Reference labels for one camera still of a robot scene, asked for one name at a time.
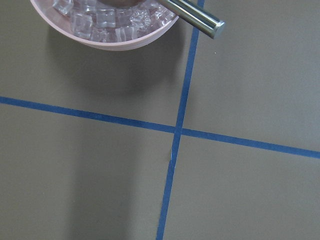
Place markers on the metal ice scoop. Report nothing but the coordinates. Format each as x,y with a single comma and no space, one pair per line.
195,16

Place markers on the pink bowl with ice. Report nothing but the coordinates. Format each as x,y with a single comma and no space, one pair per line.
62,25

